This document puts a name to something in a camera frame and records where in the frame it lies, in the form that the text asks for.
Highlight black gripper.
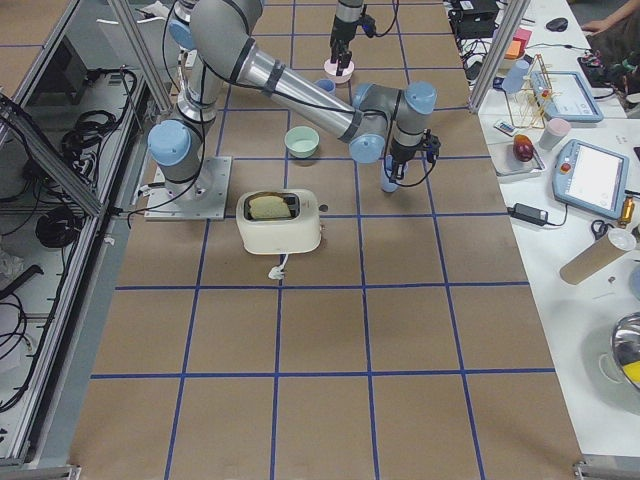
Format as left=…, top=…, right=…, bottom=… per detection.
left=390, top=139, right=441, bottom=183
left=330, top=34, right=354, bottom=63

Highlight blue cup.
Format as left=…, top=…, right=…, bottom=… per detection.
left=501, top=60, right=529, bottom=94
left=380, top=154, right=402, bottom=193
left=314, top=78, right=336, bottom=95

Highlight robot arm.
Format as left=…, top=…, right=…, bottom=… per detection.
left=169, top=1, right=378, bottom=69
left=148, top=1, right=440, bottom=202

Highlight pink bowl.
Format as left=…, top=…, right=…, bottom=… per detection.
left=323, top=59, right=355, bottom=84

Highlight mint green bowl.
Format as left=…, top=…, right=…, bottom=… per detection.
left=284, top=125, right=320, bottom=159

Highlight white remote control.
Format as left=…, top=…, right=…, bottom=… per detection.
left=493, top=120, right=517, bottom=137

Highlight metal tray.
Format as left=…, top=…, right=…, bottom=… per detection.
left=489, top=143, right=546, bottom=179

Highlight red mango fruit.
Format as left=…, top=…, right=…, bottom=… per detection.
left=512, top=134, right=535, bottom=162

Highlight blue cup on rack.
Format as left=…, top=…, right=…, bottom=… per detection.
left=501, top=60, right=529, bottom=94

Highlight black power adapter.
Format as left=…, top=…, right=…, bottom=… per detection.
left=507, top=203, right=548, bottom=226

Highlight cream white toaster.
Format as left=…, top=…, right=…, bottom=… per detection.
left=236, top=189, right=321, bottom=255

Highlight toast slice in toaster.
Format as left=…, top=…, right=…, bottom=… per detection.
left=248, top=195, right=291, bottom=220

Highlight teach pendant far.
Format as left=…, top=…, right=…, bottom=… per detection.
left=530, top=71, right=604, bottom=123

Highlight teach pendant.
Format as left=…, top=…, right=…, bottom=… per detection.
left=530, top=71, right=604, bottom=123
left=552, top=139, right=629, bottom=219

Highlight teach pendant near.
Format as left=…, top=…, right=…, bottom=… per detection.
left=552, top=139, right=629, bottom=219

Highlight black computer mouse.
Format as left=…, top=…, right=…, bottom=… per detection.
left=545, top=17, right=569, bottom=32

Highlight black scissors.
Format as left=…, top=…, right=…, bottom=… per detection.
left=590, top=219, right=616, bottom=242

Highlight cardboard tube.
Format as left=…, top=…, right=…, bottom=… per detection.
left=559, top=228, right=637, bottom=285

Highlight brass cylinder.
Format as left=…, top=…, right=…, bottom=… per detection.
left=617, top=195, right=635, bottom=228

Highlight steel mixing bowl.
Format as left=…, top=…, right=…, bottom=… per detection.
left=611, top=312, right=639, bottom=390

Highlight gold wire rack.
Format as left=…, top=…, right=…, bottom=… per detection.
left=506, top=53, right=554, bottom=130

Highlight white toaster power cord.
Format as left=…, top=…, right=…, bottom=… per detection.
left=268, top=253, right=290, bottom=281

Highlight aluminium frame post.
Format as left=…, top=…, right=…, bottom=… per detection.
left=468, top=0, right=530, bottom=114

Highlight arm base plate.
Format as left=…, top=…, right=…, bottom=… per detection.
left=144, top=156, right=232, bottom=221

